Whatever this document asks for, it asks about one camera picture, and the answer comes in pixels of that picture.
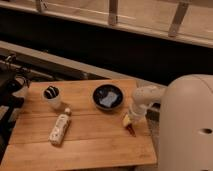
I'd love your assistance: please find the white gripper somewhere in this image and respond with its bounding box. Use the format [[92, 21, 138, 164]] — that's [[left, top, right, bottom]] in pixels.
[[122, 106, 146, 127]]

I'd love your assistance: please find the white cup with dark contents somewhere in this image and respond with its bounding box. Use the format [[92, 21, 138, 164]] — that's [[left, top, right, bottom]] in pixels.
[[43, 86, 61, 109]]

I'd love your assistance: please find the black equipment with cables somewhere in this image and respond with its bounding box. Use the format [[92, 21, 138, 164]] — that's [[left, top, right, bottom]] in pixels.
[[0, 55, 30, 162]]

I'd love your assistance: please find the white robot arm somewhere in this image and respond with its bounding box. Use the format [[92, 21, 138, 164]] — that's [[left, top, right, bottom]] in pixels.
[[123, 74, 213, 171]]

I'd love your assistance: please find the blue cloth in bowl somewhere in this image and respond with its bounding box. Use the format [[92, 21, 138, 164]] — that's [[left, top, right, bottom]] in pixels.
[[100, 92, 118, 107]]

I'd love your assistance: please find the metal window rail frame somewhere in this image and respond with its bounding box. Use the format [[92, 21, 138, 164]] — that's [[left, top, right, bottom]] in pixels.
[[0, 0, 213, 48]]

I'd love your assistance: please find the dark round bowl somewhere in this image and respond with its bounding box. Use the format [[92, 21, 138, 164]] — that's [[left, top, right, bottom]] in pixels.
[[92, 84, 124, 111]]

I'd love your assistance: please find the small red pepper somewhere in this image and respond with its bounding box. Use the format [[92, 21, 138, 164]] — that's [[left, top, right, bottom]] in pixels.
[[127, 125, 136, 137]]

